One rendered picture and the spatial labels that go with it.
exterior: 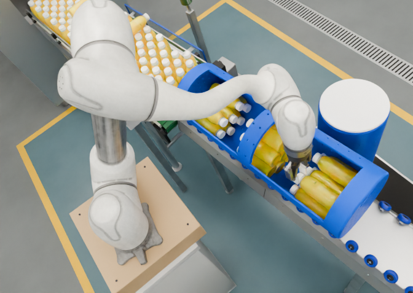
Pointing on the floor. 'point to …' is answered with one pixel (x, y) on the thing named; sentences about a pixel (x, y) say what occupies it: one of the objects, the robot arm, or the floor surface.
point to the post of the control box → (159, 156)
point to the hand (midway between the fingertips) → (298, 173)
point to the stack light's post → (197, 33)
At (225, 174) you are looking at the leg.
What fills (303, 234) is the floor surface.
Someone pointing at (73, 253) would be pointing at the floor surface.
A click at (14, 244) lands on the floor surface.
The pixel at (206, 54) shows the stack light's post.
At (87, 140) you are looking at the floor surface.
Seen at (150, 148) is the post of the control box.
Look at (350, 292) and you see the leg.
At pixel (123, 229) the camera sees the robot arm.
